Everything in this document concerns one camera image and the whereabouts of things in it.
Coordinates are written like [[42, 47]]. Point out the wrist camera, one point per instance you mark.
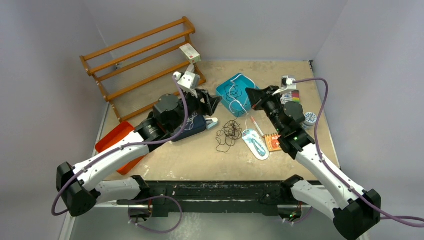
[[287, 85], [187, 81]]

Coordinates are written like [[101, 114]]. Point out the marker pen set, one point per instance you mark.
[[293, 96]]

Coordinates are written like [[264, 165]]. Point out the white cardboard box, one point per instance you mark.
[[192, 55]]

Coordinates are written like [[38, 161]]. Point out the toothbrush blister pack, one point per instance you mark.
[[255, 143]]

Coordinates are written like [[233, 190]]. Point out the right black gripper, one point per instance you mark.
[[259, 98]]

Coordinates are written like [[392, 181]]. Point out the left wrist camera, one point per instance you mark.
[[187, 81]]

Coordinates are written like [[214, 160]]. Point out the white blue small device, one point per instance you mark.
[[211, 122]]

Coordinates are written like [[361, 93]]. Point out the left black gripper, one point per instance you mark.
[[210, 102]]

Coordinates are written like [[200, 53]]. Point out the dark blue square tray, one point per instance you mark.
[[195, 125]]

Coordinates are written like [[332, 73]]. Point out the wooden shelf rack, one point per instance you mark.
[[133, 66]]

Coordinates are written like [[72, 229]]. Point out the orange small notebook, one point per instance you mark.
[[272, 142]]

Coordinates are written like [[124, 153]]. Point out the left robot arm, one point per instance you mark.
[[82, 186]]

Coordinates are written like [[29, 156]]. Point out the orange white pen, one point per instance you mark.
[[257, 127]]

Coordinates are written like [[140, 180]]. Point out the blue white tape roll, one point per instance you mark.
[[310, 120]]

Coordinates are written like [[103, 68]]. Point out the teal square tray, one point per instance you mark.
[[234, 96]]

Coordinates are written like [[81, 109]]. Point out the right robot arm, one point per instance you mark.
[[343, 201]]

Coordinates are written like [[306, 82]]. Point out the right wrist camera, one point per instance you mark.
[[287, 85]]

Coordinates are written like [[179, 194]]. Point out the orange square tray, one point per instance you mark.
[[113, 137]]

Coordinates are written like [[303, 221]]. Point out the aluminium frame rails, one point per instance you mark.
[[96, 205]]

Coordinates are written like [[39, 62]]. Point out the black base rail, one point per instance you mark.
[[269, 198]]

